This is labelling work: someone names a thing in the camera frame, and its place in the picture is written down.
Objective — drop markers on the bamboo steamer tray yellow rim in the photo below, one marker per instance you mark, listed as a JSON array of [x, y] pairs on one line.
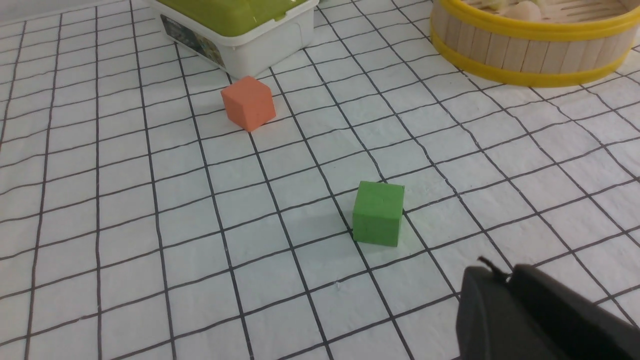
[[577, 41]]

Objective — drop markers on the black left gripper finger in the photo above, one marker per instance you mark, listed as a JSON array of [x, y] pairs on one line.
[[528, 315]]

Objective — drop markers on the green lidded white box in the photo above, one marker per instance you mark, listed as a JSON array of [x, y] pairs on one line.
[[241, 37]]

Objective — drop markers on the white black-grid tablecloth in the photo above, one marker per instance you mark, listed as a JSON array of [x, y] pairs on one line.
[[139, 223]]

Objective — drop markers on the orange foam cube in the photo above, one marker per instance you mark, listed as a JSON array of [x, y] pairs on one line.
[[249, 103]]

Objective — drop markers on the pale green dumpling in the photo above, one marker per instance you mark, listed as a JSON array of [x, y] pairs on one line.
[[492, 5]]

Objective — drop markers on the pink-white dumpling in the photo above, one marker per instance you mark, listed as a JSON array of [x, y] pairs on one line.
[[524, 10]]

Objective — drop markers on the green foam cube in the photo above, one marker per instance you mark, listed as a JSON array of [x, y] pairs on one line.
[[377, 213]]

